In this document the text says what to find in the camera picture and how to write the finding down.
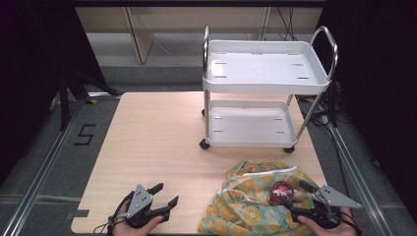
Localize right hand-held gripper cable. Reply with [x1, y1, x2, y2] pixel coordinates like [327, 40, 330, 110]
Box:
[338, 209, 363, 236]

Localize left hand-held gripper cable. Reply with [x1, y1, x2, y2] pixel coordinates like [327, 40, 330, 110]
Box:
[92, 191, 136, 236]

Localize black hanging cables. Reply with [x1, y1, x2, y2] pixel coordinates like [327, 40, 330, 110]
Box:
[276, 6, 299, 42]

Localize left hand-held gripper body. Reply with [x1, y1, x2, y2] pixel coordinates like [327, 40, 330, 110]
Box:
[125, 183, 158, 229]

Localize hand-held gripper cable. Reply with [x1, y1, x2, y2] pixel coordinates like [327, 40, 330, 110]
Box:
[92, 191, 136, 236]
[338, 209, 363, 236]

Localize black stand leg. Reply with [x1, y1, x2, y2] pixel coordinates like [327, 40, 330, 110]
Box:
[328, 81, 339, 129]

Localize white two-tier cart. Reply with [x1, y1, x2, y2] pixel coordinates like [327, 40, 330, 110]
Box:
[199, 24, 339, 154]

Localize beige wooden furniture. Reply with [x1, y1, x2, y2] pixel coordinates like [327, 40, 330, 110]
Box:
[75, 6, 325, 65]

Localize black tripod stand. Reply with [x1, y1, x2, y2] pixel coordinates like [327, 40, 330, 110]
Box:
[56, 65, 123, 132]

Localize black floor cables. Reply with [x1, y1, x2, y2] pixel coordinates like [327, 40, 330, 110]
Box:
[299, 93, 332, 128]

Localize red round can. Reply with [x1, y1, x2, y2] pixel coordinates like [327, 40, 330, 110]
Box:
[268, 180, 296, 207]

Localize black tape strip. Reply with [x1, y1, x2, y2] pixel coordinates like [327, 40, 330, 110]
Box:
[65, 208, 90, 220]

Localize person's right hand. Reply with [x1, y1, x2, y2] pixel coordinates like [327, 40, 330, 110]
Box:
[297, 206, 359, 236]

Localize metal floor rail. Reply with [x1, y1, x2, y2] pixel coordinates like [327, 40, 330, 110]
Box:
[1, 97, 87, 236]
[327, 123, 395, 236]

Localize person's left hand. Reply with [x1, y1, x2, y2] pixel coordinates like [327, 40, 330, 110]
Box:
[112, 200, 164, 236]

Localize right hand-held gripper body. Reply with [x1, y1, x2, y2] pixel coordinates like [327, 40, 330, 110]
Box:
[309, 184, 363, 230]

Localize orange print cloth bag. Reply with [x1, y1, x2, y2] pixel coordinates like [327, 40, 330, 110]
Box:
[197, 158, 327, 236]

